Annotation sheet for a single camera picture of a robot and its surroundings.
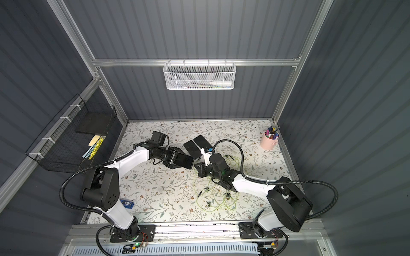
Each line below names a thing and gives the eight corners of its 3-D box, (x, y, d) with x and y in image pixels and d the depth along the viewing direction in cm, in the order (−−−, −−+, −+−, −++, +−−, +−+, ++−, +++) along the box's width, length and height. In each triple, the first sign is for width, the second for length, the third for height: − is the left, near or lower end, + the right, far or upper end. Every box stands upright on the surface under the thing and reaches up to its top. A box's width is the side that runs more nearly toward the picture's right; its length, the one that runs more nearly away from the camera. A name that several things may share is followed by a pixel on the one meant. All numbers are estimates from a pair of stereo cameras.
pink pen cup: (261, 150, 106) (266, 137, 95) (259, 142, 110) (264, 129, 99) (273, 150, 106) (280, 137, 95) (271, 142, 110) (277, 129, 99)
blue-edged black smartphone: (193, 160, 101) (193, 157, 99) (184, 145, 109) (183, 143, 107) (201, 155, 104) (201, 153, 102) (191, 142, 111) (191, 139, 109)
